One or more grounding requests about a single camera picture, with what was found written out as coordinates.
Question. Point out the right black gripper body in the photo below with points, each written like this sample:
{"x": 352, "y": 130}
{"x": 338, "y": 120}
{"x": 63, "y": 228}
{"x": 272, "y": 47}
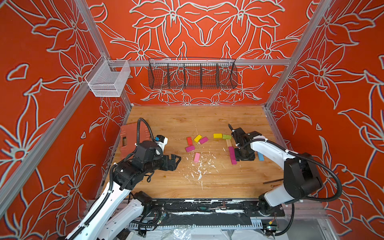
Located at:
{"x": 245, "y": 153}

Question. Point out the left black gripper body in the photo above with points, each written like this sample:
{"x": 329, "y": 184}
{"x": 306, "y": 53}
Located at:
{"x": 158, "y": 162}

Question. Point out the dark magenta block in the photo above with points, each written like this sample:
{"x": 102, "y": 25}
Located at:
{"x": 232, "y": 152}

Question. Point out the blue striped block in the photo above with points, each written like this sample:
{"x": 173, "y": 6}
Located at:
{"x": 261, "y": 157}

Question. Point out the red block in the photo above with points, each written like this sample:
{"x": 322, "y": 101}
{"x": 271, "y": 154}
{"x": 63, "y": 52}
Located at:
{"x": 189, "y": 141}

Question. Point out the magenta block top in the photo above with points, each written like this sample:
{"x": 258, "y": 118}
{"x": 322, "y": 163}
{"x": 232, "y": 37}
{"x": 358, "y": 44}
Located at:
{"x": 203, "y": 140}

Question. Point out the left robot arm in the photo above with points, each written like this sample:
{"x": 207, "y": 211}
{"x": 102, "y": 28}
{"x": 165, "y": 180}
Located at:
{"x": 102, "y": 222}

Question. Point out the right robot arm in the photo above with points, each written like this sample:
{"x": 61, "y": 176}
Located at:
{"x": 301, "y": 171}

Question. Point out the pale pink block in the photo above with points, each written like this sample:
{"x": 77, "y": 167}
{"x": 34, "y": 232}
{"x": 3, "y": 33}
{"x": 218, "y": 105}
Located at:
{"x": 197, "y": 157}

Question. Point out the red plastic tool case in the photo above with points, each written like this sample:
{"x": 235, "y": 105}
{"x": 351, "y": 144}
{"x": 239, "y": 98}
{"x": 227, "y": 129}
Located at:
{"x": 128, "y": 137}

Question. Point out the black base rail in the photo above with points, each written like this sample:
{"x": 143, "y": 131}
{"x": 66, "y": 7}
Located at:
{"x": 226, "y": 214}

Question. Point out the black wire basket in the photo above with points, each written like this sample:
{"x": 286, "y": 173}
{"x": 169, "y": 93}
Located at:
{"x": 192, "y": 74}

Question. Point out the white wire basket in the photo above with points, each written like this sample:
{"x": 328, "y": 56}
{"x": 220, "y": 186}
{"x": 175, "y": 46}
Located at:
{"x": 108, "y": 78}

